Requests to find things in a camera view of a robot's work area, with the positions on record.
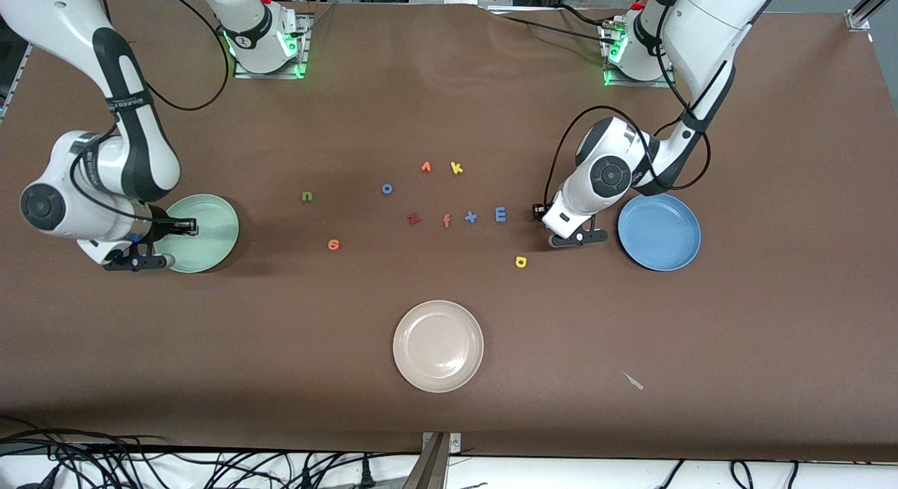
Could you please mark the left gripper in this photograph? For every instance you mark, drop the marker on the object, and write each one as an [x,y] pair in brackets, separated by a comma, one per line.
[539,211]

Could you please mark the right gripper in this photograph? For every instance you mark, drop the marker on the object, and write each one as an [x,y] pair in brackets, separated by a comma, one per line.
[162,227]

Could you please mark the blue foam letter E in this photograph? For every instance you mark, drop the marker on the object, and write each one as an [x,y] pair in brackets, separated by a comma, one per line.
[497,215]

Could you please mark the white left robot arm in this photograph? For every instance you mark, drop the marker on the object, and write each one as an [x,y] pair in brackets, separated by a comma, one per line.
[701,33]

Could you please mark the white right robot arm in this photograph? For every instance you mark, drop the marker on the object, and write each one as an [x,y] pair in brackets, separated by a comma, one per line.
[63,26]

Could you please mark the green plate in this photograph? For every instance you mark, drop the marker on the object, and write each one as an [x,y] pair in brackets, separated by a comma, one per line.
[210,254]

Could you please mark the blue plate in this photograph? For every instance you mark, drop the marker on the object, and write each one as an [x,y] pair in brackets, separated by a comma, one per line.
[659,250]

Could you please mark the beige plate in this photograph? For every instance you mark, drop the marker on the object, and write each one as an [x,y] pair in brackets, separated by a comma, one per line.
[438,345]

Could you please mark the white paper scrap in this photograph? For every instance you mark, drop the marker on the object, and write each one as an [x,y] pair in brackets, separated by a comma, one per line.
[633,382]

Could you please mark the aluminium profile corner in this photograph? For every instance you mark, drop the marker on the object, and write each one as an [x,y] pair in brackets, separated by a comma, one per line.
[859,17]

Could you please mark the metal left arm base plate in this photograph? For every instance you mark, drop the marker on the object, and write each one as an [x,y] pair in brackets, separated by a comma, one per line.
[617,82]

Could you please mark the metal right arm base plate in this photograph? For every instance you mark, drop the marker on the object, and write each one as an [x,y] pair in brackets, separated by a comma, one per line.
[242,73]

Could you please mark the metal table edge bracket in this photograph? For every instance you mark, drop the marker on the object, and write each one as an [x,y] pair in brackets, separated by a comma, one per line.
[431,468]

